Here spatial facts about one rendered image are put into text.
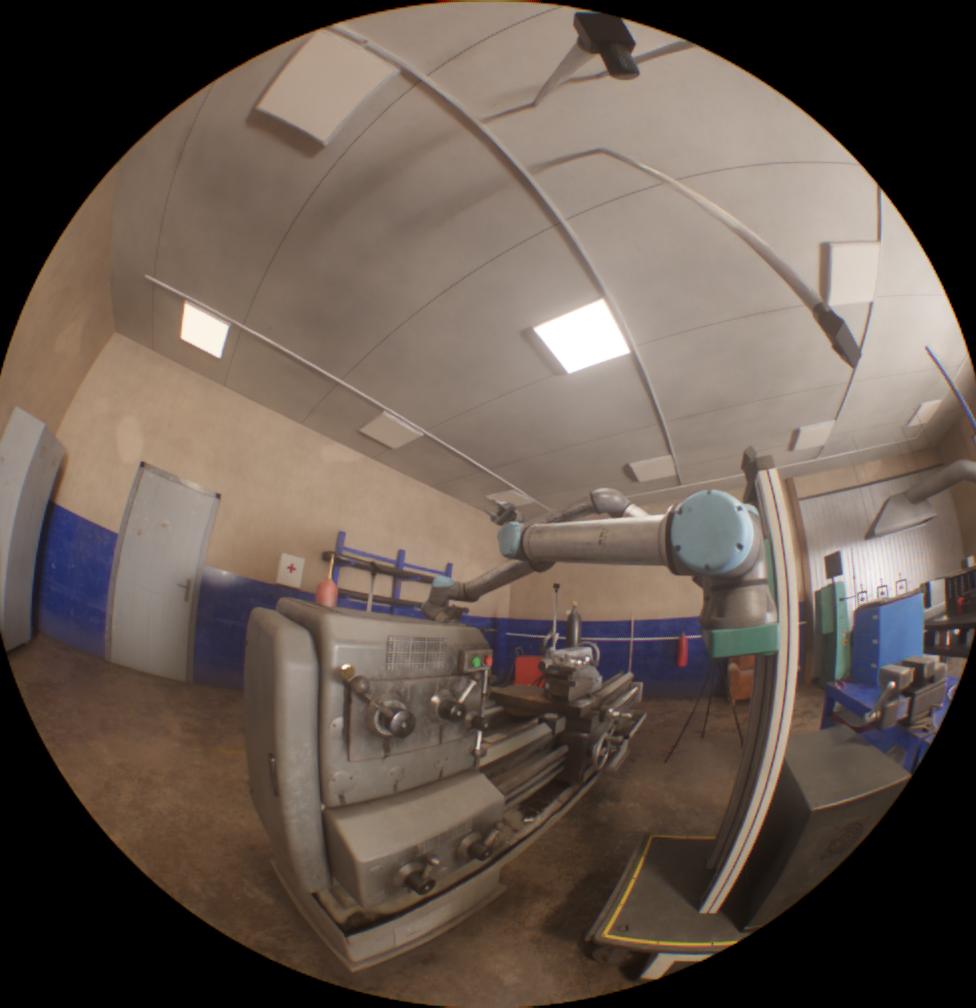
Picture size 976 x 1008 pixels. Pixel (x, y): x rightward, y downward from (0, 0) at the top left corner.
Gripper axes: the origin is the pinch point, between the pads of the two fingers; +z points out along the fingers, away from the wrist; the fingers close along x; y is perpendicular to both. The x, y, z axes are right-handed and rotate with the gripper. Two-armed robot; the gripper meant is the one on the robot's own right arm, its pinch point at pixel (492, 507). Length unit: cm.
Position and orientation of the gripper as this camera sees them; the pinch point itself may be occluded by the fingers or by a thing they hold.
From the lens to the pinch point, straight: 158.5
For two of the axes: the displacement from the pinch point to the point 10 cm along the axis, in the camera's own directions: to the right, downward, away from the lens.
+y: 4.5, 6.0, -6.6
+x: -6.4, 7.3, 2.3
